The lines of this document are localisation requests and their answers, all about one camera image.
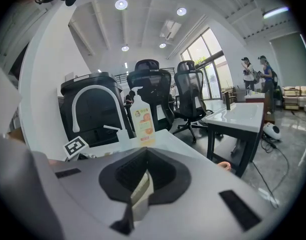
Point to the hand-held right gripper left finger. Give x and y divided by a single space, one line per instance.
87 196

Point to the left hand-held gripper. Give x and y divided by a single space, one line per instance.
75 146

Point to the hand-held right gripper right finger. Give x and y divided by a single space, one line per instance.
197 179

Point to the large black plastic cabinet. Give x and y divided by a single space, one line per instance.
97 114

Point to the white gooseneck faucet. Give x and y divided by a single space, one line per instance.
123 135

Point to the orange label soap pump bottle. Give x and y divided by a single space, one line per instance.
142 124

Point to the white desk black legs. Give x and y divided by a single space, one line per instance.
240 116

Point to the black metal railing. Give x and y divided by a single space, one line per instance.
121 78

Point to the black basin faucet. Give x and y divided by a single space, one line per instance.
227 100

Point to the white round floor heater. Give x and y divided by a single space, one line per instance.
271 131

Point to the black mesh office chair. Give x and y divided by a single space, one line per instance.
190 89
152 89

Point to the wooden cabinet white top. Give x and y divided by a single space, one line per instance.
254 97

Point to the round ceiling downlight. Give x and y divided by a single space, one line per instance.
125 48
121 4
181 11
162 45

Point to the large glass window door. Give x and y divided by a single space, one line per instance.
205 56

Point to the stack of beige boxes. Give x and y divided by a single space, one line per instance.
296 96

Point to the white ceiling air conditioner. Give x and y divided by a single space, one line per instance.
170 29

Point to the grey roller blind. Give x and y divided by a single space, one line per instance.
290 59

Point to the long ceiling tube light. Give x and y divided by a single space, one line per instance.
275 12

